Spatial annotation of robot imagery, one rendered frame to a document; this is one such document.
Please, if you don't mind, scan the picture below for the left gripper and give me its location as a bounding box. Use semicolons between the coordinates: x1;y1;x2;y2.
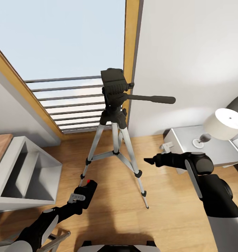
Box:
64;202;88;219

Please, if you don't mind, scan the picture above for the digital camera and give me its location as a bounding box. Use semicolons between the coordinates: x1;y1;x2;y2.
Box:
74;180;98;209

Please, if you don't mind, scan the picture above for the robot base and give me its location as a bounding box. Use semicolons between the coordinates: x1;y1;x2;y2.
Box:
77;241;161;252

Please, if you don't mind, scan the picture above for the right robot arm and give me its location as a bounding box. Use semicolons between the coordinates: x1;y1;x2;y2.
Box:
144;141;238;252

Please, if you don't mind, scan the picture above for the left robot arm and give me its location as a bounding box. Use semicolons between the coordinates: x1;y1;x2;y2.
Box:
4;193;88;252

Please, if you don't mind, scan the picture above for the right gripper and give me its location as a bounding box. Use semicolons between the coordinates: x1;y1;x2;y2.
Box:
144;152;175;168

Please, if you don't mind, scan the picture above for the camera tripod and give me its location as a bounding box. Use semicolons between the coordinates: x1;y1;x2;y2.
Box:
78;68;176;209

